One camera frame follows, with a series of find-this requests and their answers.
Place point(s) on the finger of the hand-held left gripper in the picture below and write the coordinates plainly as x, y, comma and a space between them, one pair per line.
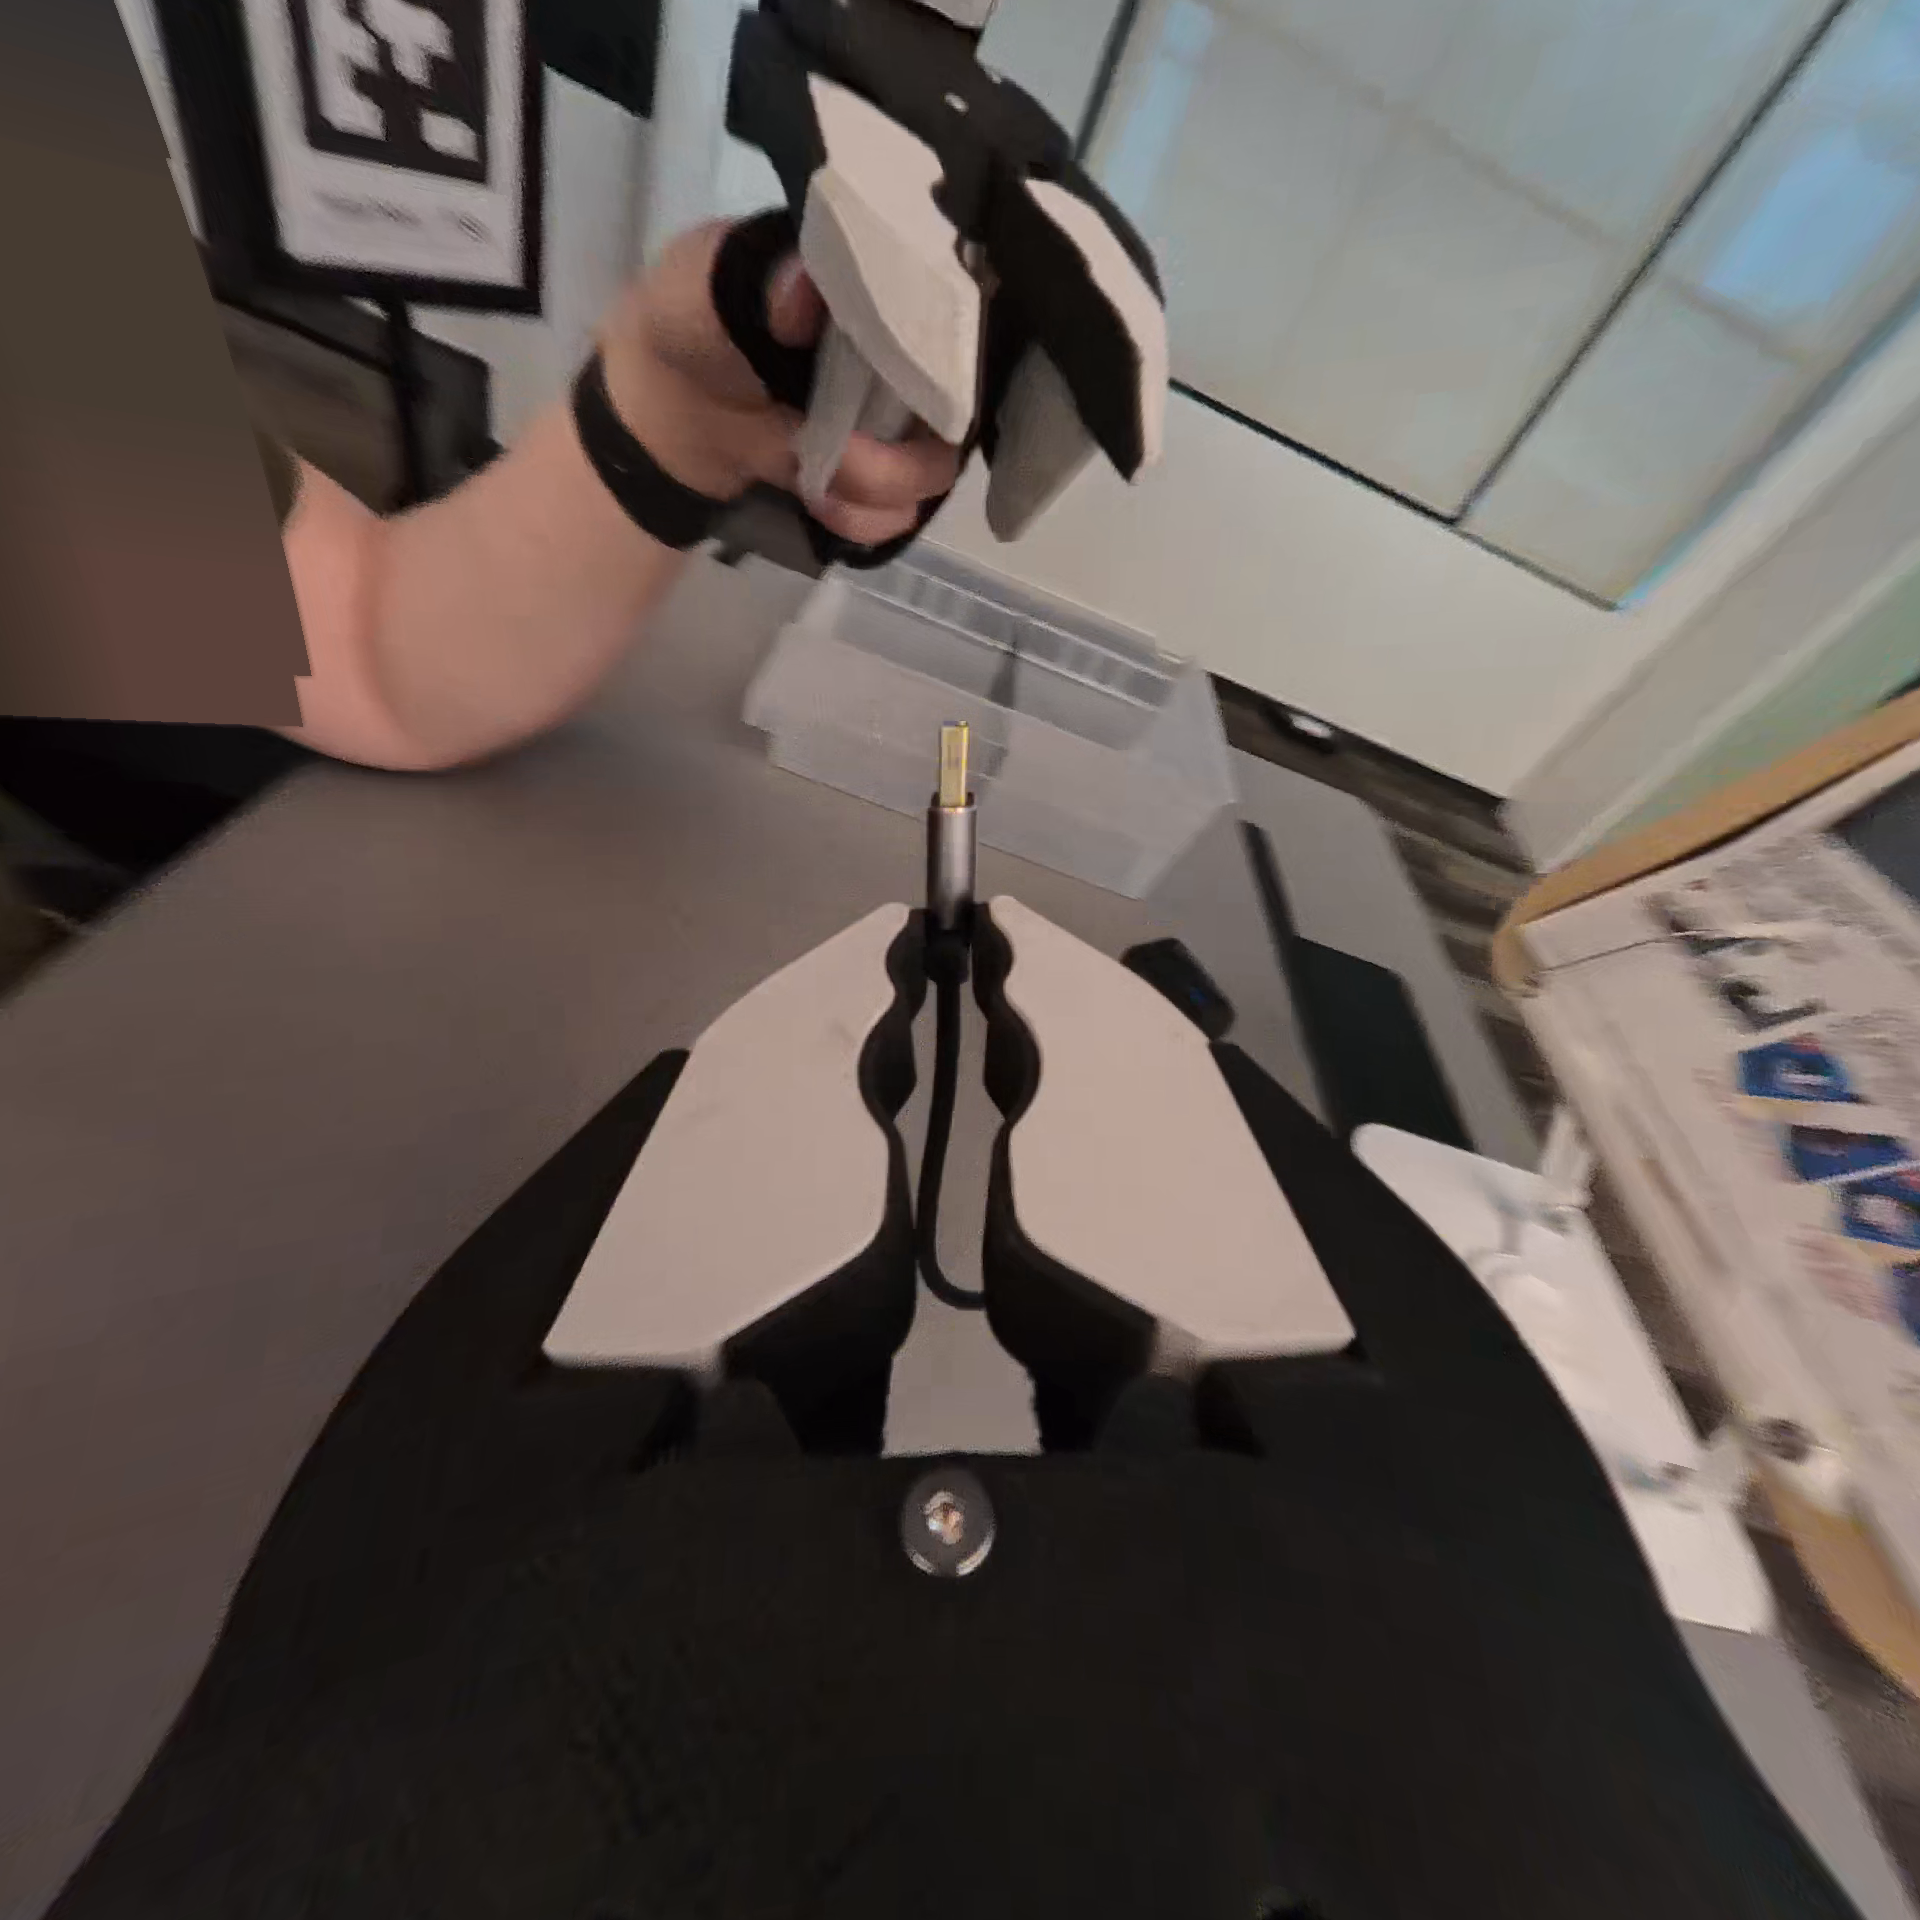
1118, 315
892, 254

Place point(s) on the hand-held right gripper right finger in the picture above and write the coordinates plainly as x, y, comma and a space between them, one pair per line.
1186, 1201

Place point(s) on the clear plastic bin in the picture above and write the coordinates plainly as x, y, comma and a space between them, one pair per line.
1080, 780

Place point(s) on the black USB hub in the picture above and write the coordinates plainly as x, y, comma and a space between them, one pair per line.
1186, 984

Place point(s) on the person's left hand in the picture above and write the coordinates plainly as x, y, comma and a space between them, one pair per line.
675, 360

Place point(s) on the paned window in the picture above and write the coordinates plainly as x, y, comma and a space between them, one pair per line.
1424, 224

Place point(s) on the person's left forearm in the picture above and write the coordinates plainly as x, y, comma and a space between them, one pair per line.
452, 628

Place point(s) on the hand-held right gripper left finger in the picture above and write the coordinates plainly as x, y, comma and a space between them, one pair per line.
720, 1201

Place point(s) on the black easel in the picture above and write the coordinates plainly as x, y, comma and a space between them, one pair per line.
405, 388

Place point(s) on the wooden display board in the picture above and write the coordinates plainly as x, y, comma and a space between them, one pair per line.
1651, 856

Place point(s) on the framed marker sign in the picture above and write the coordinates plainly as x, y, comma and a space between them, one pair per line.
405, 90

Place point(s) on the black wristband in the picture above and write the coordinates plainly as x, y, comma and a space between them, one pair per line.
638, 464

